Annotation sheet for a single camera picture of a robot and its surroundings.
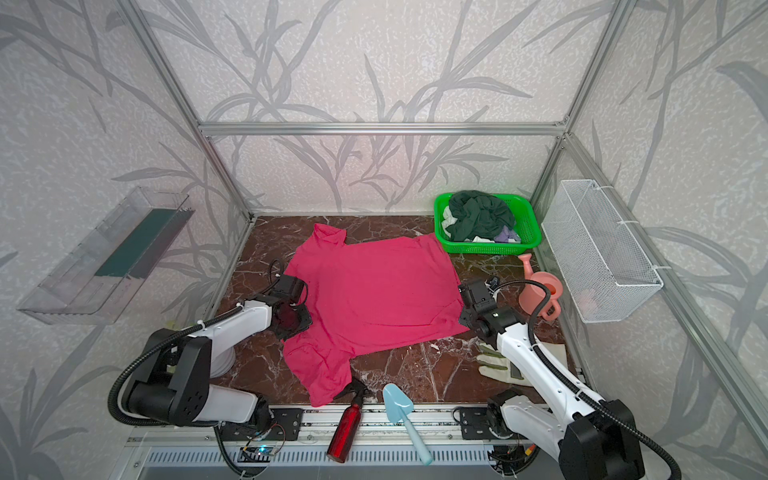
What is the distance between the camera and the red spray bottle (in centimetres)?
69

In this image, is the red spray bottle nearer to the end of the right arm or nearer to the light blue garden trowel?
the light blue garden trowel

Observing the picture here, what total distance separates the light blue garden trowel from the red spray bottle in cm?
7

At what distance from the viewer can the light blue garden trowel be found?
72 cm
